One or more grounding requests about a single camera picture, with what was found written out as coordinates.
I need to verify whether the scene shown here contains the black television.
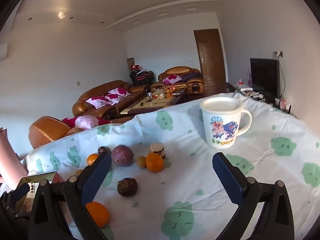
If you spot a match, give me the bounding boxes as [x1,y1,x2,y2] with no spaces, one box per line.
[250,58,280,98]

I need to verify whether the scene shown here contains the pile of small snacks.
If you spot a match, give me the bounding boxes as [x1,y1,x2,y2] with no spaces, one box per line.
[152,86,184,99]

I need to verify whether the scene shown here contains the metal tin box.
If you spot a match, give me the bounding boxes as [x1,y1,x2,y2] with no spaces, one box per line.
[17,171,65,215]

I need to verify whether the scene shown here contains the brown wooden door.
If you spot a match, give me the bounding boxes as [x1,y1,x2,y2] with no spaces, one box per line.
[193,29,227,95]

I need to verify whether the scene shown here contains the pale pink pillow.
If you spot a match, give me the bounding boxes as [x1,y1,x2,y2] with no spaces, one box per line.
[75,116,99,130]

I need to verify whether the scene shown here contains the white cartoon print mug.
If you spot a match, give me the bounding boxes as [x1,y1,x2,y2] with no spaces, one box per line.
[199,96,252,150]

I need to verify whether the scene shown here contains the purple passion fruit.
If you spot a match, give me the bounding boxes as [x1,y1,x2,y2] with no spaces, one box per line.
[111,145,133,167]

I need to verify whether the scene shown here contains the small orange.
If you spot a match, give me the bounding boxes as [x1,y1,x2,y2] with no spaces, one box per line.
[87,153,100,166]

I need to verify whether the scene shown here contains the wooden coffee table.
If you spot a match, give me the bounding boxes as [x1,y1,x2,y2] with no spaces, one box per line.
[120,87,187,117]

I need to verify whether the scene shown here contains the brown leather sofa armrest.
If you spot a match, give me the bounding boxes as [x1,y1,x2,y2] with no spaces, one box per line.
[28,116,135,148]

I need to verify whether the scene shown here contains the magenta cloth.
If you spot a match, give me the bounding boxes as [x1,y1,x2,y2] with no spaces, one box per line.
[62,117,113,128]

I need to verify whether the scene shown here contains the brown leather armchair sofa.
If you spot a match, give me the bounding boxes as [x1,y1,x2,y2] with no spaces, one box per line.
[150,66,205,95]

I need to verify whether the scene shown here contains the pink kettle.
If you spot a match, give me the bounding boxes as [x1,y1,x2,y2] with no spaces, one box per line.
[0,127,28,189]

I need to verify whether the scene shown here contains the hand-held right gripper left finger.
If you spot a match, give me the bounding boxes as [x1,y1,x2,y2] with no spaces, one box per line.
[28,152,112,240]

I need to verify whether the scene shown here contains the dark television cabinet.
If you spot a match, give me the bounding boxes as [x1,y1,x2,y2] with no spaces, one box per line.
[204,82,237,97]

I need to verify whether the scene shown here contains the long brown leather sofa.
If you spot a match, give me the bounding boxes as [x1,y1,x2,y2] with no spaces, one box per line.
[72,80,149,117]

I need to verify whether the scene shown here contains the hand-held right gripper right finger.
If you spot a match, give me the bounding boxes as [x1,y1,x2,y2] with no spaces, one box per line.
[212,152,295,240]

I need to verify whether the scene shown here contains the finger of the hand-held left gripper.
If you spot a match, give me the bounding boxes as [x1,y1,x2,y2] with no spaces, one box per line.
[10,182,31,203]

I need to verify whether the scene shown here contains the stacked black chairs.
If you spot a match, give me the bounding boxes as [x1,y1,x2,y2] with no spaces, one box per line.
[129,65,154,88]

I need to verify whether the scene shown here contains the white pillow with magenta flowers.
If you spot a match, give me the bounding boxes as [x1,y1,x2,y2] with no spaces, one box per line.
[104,87,131,105]
[162,74,182,85]
[86,95,118,109]

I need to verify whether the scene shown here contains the white cloth with green clouds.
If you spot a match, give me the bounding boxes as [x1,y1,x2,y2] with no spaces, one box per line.
[21,92,320,240]

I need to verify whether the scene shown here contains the printed paper sheet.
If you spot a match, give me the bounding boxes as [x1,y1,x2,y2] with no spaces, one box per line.
[24,180,43,213]

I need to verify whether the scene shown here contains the purple blanket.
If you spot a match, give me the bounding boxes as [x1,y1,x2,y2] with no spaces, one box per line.
[181,72,202,82]

